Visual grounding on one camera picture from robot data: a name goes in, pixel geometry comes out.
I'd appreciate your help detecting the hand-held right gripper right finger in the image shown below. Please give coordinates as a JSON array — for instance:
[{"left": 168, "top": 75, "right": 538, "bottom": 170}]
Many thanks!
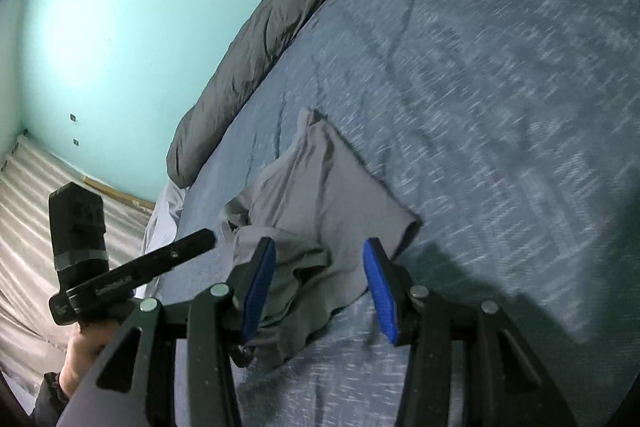
[{"left": 362, "top": 237, "right": 576, "bottom": 427}]

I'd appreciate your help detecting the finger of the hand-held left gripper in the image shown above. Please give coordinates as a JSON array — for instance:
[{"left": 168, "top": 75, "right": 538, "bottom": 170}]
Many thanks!
[{"left": 125, "top": 228, "right": 217, "bottom": 288}]

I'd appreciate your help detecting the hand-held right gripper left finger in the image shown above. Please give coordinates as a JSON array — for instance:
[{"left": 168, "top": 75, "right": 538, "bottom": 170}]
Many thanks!
[{"left": 55, "top": 237, "right": 277, "bottom": 427}]

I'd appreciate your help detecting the olive grey garment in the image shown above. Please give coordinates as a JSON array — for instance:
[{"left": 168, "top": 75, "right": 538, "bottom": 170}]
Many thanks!
[{"left": 225, "top": 229, "right": 353, "bottom": 370}]

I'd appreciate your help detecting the grey shirt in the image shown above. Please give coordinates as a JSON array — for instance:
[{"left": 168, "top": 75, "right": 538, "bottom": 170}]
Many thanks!
[{"left": 222, "top": 107, "right": 422, "bottom": 308}]

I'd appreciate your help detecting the person's left hand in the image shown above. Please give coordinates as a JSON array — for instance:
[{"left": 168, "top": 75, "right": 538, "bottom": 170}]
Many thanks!
[{"left": 59, "top": 319, "right": 121, "bottom": 395}]

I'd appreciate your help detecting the light grey crumpled sheet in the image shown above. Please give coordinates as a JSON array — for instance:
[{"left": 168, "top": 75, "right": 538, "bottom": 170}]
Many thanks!
[{"left": 142, "top": 182, "right": 188, "bottom": 298}]

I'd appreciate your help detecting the striped beige curtain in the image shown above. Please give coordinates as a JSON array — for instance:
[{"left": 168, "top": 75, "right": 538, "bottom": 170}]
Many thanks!
[{"left": 0, "top": 134, "right": 156, "bottom": 388}]

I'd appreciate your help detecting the wooden strip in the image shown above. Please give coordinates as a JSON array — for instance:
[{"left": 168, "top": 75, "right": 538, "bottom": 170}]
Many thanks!
[{"left": 85, "top": 177, "right": 157, "bottom": 210}]

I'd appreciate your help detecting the blue patterned bed sheet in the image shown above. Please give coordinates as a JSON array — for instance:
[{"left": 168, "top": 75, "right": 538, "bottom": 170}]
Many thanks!
[{"left": 150, "top": 0, "right": 640, "bottom": 427}]

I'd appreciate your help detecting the dark grey rolled duvet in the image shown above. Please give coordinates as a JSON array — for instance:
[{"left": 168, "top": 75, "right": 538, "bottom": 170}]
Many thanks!
[{"left": 166, "top": 0, "right": 421, "bottom": 188}]

